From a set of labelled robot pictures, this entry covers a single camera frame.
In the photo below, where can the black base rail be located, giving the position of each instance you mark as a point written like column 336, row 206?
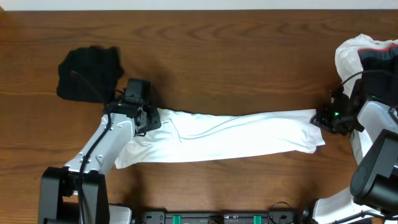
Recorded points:
column 275, row 216

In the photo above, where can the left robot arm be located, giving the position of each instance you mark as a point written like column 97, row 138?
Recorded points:
column 76, row 193

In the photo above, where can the folded black cloth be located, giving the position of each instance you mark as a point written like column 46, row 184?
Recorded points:
column 89, row 74

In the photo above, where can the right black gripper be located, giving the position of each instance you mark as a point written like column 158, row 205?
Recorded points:
column 321, row 121

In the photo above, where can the dark navy garment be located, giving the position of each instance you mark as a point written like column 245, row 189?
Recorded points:
column 381, row 71

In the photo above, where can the white robot print t-shirt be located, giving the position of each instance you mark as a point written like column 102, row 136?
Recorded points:
column 186, row 137

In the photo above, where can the plain white t-shirt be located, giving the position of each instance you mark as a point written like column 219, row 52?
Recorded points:
column 348, row 63

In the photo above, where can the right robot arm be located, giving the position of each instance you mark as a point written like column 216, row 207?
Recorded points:
column 370, row 108

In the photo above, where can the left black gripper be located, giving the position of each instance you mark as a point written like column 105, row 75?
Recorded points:
column 152, row 119

